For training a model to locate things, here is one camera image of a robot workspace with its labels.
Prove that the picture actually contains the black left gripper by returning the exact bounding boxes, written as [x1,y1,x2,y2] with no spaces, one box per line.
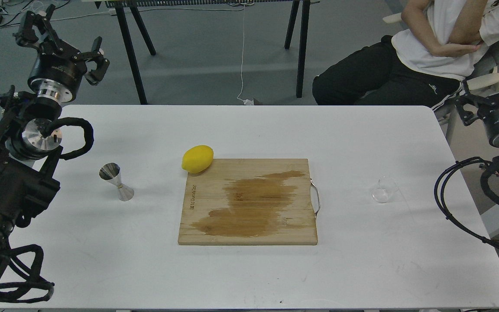
[13,4,110,103]

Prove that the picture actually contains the steel double jigger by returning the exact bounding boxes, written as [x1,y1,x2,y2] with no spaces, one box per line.
[98,162,135,202]

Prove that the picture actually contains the clear glass measuring cup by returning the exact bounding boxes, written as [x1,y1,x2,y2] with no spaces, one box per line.
[371,175,399,204]

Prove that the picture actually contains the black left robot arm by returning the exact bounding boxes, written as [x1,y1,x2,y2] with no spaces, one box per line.
[0,4,110,303]

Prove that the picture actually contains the black-legged table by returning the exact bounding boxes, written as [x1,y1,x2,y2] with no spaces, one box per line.
[94,0,321,105]

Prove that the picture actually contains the seated person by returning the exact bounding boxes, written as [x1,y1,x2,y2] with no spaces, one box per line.
[312,0,499,111]

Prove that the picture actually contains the yellow lemon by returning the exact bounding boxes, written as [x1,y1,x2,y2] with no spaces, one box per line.
[181,145,214,174]

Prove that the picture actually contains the wooden cutting board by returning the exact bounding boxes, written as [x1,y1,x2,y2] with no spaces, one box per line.
[178,158,318,246]

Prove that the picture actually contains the white cable on floor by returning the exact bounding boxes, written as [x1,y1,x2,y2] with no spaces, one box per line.
[37,3,254,105]

